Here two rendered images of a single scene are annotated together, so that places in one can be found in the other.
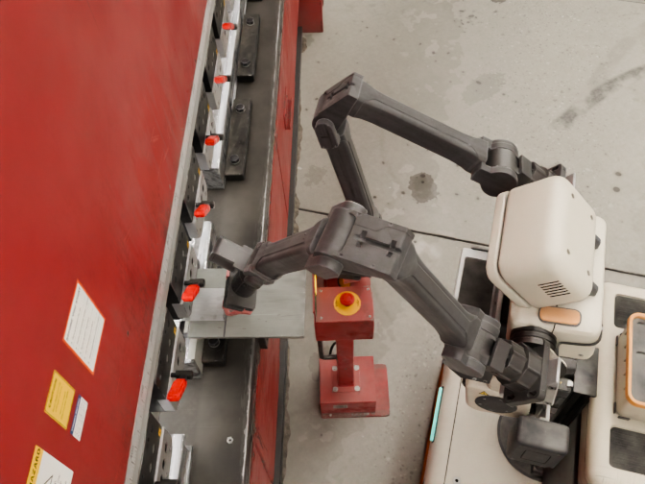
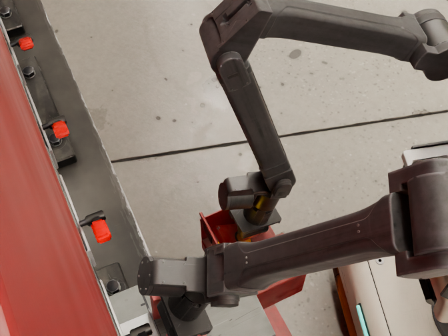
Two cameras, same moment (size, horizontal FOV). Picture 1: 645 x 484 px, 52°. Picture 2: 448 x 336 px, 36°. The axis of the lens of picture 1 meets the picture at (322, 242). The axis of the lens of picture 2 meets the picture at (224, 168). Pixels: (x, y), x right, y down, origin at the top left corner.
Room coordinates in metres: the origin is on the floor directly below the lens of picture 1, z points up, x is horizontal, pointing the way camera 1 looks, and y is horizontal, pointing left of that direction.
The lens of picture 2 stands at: (0.37, 0.31, 2.15)
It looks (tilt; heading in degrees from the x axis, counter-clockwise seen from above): 59 degrees down; 331
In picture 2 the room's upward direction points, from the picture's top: straight up
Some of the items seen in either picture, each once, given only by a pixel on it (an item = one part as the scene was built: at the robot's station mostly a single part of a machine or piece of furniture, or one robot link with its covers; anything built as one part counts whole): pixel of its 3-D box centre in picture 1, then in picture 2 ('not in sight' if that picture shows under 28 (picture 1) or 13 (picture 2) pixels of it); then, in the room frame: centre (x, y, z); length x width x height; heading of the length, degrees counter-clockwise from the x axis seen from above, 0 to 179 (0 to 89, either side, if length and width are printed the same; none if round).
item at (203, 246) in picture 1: (195, 297); not in sight; (0.81, 0.33, 0.92); 0.39 x 0.06 x 0.10; 175
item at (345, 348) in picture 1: (345, 347); not in sight; (0.88, -0.05, 0.39); 0.05 x 0.05 x 0.54; 87
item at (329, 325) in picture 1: (343, 293); (253, 253); (0.88, -0.05, 0.75); 0.20 x 0.16 x 0.18; 177
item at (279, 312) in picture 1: (249, 302); (183, 319); (0.74, 0.18, 1.00); 0.26 x 0.18 x 0.01; 85
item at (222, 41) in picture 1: (207, 20); not in sight; (1.53, 0.27, 1.18); 0.15 x 0.09 x 0.17; 175
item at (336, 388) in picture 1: (346, 378); not in sight; (0.88, -0.05, 0.13); 0.10 x 0.10 x 0.01; 87
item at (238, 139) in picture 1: (238, 137); (44, 110); (1.35, 0.22, 0.89); 0.30 x 0.05 x 0.03; 175
